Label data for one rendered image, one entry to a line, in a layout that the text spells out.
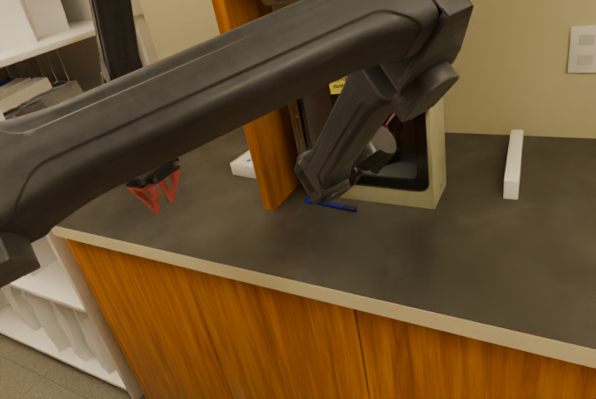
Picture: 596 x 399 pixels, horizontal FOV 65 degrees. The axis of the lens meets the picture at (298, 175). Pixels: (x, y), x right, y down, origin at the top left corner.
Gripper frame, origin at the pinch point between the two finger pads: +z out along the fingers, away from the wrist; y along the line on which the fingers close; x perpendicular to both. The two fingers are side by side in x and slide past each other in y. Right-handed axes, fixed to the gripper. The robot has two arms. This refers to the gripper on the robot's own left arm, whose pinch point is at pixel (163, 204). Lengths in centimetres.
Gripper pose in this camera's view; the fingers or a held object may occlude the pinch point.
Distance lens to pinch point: 99.5
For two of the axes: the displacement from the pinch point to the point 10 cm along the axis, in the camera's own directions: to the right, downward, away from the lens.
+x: -8.6, -0.8, 5.0
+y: 4.7, -4.9, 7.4
